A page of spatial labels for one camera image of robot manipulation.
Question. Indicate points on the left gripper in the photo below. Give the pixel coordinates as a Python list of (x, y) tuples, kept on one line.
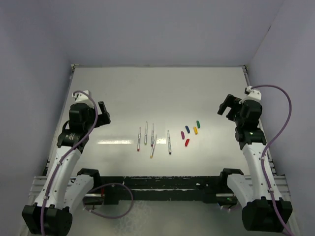
[(103, 119)]

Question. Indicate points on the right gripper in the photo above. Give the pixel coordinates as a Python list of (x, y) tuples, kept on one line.
[(231, 101)]

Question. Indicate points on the red marker pen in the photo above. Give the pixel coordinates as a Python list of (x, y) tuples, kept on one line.
[(139, 140)]

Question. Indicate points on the green marker pen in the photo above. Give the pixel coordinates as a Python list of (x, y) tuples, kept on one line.
[(146, 133)]

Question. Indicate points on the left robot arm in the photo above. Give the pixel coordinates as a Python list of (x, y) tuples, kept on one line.
[(51, 213)]

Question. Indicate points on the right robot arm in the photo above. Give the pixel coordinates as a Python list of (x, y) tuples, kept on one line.
[(263, 206)]

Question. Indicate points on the purple marker pen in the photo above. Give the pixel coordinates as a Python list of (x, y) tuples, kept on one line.
[(152, 134)]

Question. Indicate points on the yellow marker pen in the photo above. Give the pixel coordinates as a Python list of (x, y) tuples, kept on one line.
[(153, 147)]

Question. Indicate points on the blue marker pen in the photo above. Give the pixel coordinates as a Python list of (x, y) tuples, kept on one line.
[(169, 142)]

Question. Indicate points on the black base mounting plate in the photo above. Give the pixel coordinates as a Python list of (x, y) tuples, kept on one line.
[(110, 199)]

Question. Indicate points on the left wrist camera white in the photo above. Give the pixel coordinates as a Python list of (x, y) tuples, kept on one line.
[(80, 97)]

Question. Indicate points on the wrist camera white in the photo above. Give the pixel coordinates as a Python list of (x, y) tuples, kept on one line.
[(80, 97), (252, 94)]

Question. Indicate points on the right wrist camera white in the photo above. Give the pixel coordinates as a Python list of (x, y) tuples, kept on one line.
[(252, 94)]

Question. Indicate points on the aluminium frame rail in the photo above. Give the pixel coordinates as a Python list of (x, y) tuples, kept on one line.
[(37, 184)]

